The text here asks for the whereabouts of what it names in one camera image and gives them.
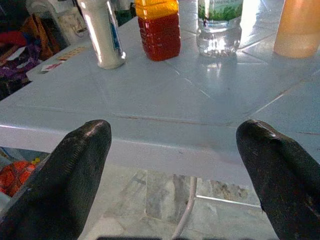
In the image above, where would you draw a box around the clear plastic water bottle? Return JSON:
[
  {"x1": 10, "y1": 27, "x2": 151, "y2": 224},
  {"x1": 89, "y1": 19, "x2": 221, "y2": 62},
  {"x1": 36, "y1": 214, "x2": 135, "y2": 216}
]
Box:
[{"x1": 196, "y1": 0, "x2": 244, "y2": 58}]

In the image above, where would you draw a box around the red juice bottle yellow label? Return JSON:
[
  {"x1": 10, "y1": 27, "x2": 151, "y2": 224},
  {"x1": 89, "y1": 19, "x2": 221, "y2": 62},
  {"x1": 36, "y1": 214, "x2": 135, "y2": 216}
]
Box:
[{"x1": 134, "y1": 0, "x2": 182, "y2": 62}]

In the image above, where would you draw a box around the white plastic table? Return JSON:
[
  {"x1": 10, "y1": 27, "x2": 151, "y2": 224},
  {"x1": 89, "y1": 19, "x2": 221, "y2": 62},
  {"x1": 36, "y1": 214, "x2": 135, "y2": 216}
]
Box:
[{"x1": 0, "y1": 0, "x2": 320, "y2": 188}]

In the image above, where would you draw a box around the orange mesh bag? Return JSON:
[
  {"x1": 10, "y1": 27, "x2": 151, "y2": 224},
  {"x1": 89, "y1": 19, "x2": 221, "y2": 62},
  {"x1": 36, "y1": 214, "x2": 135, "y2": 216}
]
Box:
[{"x1": 0, "y1": 161, "x2": 38, "y2": 198}]

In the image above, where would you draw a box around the white plastic container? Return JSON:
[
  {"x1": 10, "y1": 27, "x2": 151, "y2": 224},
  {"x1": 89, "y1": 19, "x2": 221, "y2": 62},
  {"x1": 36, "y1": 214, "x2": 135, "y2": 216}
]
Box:
[{"x1": 27, "y1": 0, "x2": 89, "y2": 48}]

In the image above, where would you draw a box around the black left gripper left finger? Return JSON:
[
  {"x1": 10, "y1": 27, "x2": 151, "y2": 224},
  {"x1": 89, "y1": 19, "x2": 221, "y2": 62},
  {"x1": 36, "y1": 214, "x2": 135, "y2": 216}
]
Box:
[{"x1": 0, "y1": 119, "x2": 113, "y2": 240}]

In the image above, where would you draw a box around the red white table sticker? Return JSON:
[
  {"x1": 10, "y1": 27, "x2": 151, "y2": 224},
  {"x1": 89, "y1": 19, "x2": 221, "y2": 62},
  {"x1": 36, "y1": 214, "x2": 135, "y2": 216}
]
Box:
[{"x1": 39, "y1": 61, "x2": 64, "y2": 74}]

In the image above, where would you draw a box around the purple patterned cloth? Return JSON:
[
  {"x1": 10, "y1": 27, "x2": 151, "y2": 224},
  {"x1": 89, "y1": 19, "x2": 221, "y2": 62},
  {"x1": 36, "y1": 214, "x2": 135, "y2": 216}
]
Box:
[{"x1": 0, "y1": 42, "x2": 42, "y2": 83}]

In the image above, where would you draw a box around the white floor cable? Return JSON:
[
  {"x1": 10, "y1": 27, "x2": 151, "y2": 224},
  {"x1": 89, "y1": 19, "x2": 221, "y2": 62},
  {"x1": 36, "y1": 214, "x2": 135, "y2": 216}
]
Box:
[{"x1": 171, "y1": 176, "x2": 198, "y2": 240}]

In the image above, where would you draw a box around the pale orange plastic bottle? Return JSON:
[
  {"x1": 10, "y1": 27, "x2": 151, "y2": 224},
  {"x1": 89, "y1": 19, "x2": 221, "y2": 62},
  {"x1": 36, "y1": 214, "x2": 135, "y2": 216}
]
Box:
[{"x1": 273, "y1": 0, "x2": 320, "y2": 60}]

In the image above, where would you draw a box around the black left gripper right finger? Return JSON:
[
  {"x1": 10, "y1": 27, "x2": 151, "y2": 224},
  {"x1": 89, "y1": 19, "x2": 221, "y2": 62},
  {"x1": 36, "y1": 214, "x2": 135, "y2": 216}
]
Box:
[{"x1": 235, "y1": 119, "x2": 320, "y2": 240}]

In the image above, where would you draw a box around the yellow table sticker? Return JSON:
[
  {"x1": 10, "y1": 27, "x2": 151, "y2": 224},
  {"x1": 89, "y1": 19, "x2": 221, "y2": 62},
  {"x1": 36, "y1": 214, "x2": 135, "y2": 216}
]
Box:
[{"x1": 56, "y1": 46, "x2": 86, "y2": 61}]

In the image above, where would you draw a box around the white bottle with blue label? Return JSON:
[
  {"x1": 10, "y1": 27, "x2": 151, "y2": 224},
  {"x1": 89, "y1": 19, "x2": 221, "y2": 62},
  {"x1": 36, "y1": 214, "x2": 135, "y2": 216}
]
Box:
[{"x1": 77, "y1": 0, "x2": 127, "y2": 70}]

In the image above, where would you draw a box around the orange brown cloth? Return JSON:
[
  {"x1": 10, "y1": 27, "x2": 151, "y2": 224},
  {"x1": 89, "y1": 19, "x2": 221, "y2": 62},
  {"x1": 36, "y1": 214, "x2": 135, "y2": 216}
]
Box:
[{"x1": 21, "y1": 14, "x2": 61, "y2": 61}]

